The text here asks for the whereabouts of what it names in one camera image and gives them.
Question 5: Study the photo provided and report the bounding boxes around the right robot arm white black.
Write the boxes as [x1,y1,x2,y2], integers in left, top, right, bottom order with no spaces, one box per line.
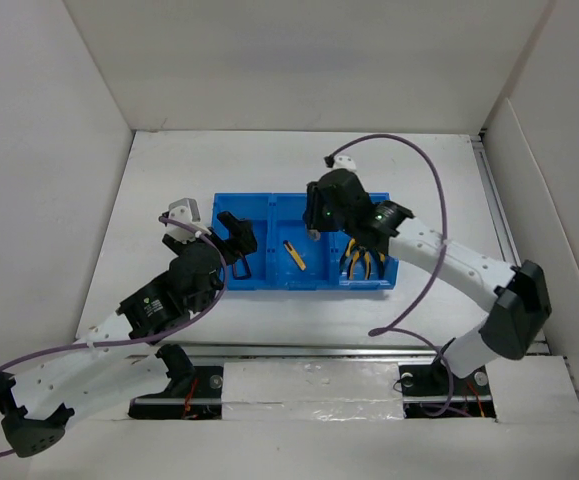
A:
[303,169,552,393]

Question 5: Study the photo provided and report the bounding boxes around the blue bin left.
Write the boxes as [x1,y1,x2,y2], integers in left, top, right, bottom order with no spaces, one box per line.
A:
[211,193,269,291]

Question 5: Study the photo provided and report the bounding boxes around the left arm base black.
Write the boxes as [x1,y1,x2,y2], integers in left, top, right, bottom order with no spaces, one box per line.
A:
[128,344,224,421]

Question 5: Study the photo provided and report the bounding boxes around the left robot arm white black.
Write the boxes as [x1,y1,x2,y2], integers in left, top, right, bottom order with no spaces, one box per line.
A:
[0,206,258,458]

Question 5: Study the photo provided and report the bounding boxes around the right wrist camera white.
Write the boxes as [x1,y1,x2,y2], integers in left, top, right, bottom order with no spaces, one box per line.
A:
[324,154,357,172]

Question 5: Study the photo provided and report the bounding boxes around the aluminium rail front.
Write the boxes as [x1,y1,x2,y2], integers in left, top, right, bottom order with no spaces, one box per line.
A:
[118,341,450,361]

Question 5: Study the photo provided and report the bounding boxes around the blue bin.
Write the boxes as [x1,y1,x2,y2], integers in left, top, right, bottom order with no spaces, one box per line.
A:
[327,192,399,291]
[267,193,331,290]
[211,193,269,291]

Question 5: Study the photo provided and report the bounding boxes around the blue bin right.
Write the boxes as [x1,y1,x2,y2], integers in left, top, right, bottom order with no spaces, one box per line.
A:
[327,192,399,291]

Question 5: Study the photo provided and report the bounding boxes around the brown hex key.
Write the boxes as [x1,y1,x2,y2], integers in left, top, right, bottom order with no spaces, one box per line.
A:
[230,253,252,280]

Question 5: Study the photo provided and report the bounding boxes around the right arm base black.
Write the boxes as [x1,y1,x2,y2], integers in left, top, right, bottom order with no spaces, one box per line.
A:
[393,364,496,419]

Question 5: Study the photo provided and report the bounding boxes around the small yellow needle-nose pliers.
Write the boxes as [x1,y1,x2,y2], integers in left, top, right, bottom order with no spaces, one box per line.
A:
[339,238,387,280]

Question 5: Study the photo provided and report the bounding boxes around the yellow utility knife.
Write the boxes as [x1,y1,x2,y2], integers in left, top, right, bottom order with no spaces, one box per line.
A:
[283,240,307,271]

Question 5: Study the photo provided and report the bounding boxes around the blue bin middle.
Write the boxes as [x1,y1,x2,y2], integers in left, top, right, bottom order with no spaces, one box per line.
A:
[267,193,331,290]

